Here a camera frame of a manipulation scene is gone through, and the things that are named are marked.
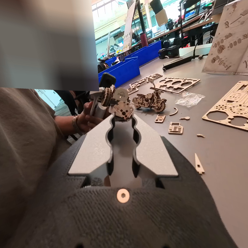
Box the small blue plastic bin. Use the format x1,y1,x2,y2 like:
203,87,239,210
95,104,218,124
131,40,162,67

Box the wooden grid-shaped part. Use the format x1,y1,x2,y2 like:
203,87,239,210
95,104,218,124
168,122,184,134

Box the clear plastic bag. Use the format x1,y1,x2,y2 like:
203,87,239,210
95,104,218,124
175,91,206,108

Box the standing wooden board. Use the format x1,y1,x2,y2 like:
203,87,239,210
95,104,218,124
123,0,136,51

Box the computer monitor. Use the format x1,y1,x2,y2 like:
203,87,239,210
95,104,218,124
183,0,201,20

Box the wooden sheet with round holes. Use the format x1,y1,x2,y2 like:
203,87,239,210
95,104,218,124
150,77,201,94

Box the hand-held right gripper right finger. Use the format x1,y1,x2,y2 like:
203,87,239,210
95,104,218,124
132,114,179,176

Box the large wooden puzzle sheet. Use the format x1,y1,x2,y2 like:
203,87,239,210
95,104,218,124
202,80,248,132

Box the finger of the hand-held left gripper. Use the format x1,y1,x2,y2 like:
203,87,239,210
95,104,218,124
89,91,102,117
96,105,109,119

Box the grey desk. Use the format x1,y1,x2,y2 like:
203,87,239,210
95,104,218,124
105,44,248,248

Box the black cable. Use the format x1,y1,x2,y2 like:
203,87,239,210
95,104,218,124
192,25,210,59

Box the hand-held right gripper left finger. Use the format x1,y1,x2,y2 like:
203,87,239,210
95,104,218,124
68,114,115,177

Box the black vertical post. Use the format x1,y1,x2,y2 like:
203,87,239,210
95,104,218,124
136,0,149,47

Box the person's left forearm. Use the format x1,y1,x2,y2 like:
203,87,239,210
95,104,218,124
54,115,78,136

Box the narrow wooden puzzle sheet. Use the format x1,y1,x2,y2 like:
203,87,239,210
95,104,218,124
129,72,163,90

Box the beaded bracelet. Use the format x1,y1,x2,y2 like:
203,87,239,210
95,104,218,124
72,115,80,132

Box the black battery charger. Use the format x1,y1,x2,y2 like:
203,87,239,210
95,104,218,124
158,45,180,59

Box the background workbench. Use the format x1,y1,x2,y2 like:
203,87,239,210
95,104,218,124
132,13,222,46

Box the person's beige shirt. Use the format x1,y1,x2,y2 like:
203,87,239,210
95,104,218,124
0,88,86,248

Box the wooden model assembly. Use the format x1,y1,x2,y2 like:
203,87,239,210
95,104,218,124
101,85,135,122

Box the large blue plastic bin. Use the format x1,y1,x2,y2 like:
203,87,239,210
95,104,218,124
98,57,141,89

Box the person's left hand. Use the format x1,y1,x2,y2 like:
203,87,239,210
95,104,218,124
78,101,110,134

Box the long black bar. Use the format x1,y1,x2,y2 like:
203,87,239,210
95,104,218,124
162,56,192,72

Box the black tripod stand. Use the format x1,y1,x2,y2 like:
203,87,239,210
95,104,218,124
178,0,185,48

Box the wooden motorcycle model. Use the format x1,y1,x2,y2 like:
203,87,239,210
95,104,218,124
132,80,167,113

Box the open instruction booklet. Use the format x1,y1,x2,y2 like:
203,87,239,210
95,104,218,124
201,0,248,76

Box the pointed wooden part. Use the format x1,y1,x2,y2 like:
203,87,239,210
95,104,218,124
195,153,205,175

